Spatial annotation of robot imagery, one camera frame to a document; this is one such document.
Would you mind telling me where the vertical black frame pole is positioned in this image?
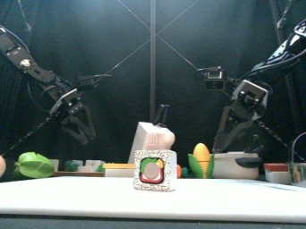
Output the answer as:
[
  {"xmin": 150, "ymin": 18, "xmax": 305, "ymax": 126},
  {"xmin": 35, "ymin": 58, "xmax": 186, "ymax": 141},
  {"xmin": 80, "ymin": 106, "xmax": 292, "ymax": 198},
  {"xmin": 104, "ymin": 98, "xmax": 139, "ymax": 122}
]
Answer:
[{"xmin": 149, "ymin": 0, "xmax": 158, "ymax": 123}]

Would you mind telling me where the red white toy block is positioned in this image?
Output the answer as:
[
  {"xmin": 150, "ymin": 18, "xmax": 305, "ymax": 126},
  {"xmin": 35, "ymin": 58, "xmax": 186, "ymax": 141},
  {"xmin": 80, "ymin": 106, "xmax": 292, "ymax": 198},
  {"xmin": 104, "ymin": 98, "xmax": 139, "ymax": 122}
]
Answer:
[{"xmin": 263, "ymin": 162, "xmax": 292, "ymax": 184}]

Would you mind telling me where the small green toy vegetable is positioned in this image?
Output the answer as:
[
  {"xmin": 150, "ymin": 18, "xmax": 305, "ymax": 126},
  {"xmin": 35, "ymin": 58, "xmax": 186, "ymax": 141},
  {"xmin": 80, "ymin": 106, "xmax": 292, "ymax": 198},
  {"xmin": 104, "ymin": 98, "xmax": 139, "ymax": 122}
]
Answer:
[{"xmin": 64, "ymin": 160, "xmax": 82, "ymax": 173}]

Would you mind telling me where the yellow white toy block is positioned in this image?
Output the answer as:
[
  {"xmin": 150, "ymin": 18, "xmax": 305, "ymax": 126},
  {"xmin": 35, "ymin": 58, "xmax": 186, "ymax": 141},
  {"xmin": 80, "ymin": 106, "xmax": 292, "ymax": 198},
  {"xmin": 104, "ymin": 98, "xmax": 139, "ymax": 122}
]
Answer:
[{"xmin": 102, "ymin": 162, "xmax": 137, "ymax": 179}]

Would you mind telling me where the black toy knife handle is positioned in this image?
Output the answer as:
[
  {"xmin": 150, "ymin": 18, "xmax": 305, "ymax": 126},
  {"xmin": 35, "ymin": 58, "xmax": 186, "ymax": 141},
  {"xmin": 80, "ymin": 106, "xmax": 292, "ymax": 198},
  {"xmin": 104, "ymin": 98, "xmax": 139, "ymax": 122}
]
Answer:
[{"xmin": 154, "ymin": 104, "xmax": 171, "ymax": 128}]

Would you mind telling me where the white foam board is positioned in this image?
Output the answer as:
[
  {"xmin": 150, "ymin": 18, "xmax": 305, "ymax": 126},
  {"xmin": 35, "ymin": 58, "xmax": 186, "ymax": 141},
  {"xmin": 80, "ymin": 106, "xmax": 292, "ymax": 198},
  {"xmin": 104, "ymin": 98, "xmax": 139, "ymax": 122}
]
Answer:
[{"xmin": 0, "ymin": 175, "xmax": 306, "ymax": 225}]

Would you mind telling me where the white toy knife block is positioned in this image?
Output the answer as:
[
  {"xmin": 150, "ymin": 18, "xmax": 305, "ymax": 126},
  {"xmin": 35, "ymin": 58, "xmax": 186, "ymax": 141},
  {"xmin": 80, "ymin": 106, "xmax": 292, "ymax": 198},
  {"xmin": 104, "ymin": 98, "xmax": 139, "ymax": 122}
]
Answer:
[{"xmin": 127, "ymin": 121, "xmax": 177, "ymax": 165}]

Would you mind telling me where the wooden toy tray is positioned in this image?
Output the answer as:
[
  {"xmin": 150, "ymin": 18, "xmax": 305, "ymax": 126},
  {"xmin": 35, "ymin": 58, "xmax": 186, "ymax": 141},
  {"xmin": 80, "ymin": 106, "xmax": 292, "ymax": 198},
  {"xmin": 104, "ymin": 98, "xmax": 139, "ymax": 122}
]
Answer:
[{"xmin": 51, "ymin": 170, "xmax": 106, "ymax": 178}]

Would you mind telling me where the toy sushi roll piece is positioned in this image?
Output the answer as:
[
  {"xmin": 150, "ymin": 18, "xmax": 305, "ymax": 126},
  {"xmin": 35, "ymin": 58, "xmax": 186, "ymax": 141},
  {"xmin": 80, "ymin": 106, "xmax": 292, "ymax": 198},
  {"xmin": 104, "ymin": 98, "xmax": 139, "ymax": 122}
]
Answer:
[{"xmin": 133, "ymin": 149, "xmax": 178, "ymax": 192}]

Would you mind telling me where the white toy cooking pot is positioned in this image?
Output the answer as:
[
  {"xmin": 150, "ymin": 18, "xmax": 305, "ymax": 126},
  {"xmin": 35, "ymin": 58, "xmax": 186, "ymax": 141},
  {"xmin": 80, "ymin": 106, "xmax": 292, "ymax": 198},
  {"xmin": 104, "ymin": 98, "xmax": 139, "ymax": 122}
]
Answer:
[{"xmin": 211, "ymin": 151, "xmax": 263, "ymax": 181}]

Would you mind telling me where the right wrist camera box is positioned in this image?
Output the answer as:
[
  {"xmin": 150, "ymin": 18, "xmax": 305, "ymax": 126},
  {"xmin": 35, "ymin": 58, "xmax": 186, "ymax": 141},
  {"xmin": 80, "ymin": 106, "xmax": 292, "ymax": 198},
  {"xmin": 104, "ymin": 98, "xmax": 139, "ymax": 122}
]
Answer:
[{"xmin": 198, "ymin": 66, "xmax": 227, "ymax": 91}]

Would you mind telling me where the peach round toy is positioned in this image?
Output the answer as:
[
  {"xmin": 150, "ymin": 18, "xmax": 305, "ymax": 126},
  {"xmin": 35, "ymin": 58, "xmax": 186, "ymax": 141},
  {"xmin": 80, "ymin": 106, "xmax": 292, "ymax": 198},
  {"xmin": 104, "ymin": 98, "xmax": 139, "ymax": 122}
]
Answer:
[{"xmin": 0, "ymin": 155, "xmax": 7, "ymax": 178}]

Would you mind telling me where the white toy cup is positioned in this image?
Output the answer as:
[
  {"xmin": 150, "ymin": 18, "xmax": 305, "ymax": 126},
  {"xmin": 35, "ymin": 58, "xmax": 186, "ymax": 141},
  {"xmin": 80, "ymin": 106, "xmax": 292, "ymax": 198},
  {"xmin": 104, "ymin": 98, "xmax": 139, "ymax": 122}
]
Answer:
[{"xmin": 78, "ymin": 159, "xmax": 106, "ymax": 173}]

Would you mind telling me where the clear plastic container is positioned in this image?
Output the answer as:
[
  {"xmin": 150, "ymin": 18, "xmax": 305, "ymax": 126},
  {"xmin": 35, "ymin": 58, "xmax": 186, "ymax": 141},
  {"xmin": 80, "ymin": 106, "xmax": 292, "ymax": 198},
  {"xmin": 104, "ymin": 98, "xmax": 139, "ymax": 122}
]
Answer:
[{"xmin": 288, "ymin": 131, "xmax": 306, "ymax": 188}]

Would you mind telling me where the toy corn cob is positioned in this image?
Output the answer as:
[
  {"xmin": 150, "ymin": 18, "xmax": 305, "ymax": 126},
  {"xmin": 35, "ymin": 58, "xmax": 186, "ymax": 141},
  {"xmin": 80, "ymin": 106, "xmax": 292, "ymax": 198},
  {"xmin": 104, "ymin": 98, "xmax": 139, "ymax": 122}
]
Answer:
[{"xmin": 187, "ymin": 142, "xmax": 217, "ymax": 180}]

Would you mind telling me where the green toy pepper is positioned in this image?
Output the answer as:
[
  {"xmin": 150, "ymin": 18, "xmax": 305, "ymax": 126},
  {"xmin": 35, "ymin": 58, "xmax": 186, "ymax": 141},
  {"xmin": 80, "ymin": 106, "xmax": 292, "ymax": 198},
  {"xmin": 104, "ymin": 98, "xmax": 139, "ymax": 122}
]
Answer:
[{"xmin": 12, "ymin": 151, "xmax": 56, "ymax": 180}]

